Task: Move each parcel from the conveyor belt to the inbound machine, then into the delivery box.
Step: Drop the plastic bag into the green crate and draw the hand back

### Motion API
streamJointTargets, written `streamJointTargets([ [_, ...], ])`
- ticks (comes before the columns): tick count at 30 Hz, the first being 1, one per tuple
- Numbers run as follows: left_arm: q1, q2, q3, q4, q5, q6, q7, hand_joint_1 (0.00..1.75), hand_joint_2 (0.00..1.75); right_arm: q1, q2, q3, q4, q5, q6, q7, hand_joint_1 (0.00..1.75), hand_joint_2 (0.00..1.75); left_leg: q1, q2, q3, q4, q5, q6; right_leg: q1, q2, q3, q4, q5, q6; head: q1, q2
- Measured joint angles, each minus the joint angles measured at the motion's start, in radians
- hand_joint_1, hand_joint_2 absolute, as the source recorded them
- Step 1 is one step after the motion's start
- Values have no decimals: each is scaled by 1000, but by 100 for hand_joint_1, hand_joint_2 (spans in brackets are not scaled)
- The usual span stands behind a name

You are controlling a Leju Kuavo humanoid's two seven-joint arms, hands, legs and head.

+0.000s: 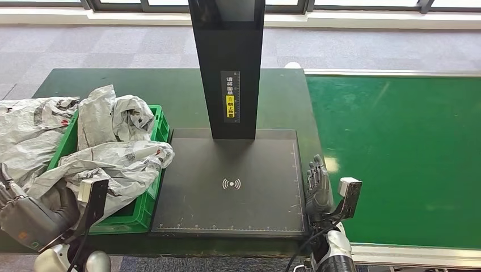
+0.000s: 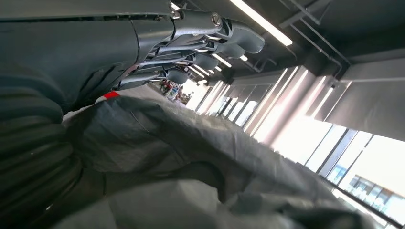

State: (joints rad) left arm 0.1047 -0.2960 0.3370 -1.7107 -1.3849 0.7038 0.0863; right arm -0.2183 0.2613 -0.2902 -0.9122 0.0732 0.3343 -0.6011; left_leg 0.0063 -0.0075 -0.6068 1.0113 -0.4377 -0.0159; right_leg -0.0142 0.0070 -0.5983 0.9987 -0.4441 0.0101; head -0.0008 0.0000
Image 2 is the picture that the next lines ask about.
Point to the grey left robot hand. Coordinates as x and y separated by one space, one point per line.
79 53

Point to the ceiling light strip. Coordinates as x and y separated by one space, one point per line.
262 22

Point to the black ceiling pipe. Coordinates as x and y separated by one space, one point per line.
319 47

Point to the grey parcel bag red splash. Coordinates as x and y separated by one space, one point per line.
189 142

